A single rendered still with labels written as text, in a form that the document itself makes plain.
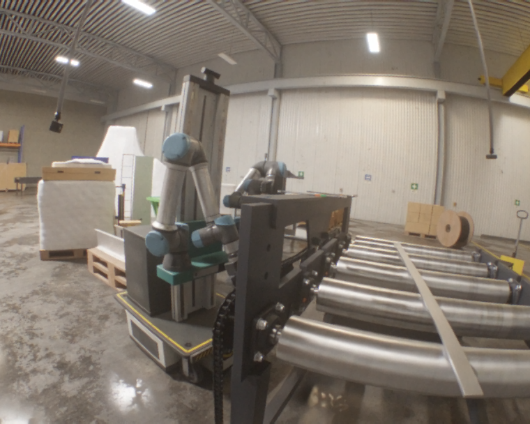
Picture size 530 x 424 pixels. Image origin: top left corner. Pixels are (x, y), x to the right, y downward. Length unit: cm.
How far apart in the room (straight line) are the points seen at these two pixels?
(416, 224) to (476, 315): 762
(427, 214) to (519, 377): 792
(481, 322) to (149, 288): 161
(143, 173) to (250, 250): 399
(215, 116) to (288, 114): 1089
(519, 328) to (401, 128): 1082
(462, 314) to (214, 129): 154
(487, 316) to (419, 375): 39
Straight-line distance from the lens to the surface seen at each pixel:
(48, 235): 392
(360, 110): 1169
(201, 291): 177
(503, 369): 64
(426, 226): 844
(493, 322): 90
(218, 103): 166
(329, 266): 111
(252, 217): 47
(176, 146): 106
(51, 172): 386
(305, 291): 83
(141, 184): 441
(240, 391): 73
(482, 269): 148
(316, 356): 55
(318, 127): 1182
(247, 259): 48
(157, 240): 112
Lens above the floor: 120
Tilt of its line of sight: 7 degrees down
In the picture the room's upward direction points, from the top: 5 degrees clockwise
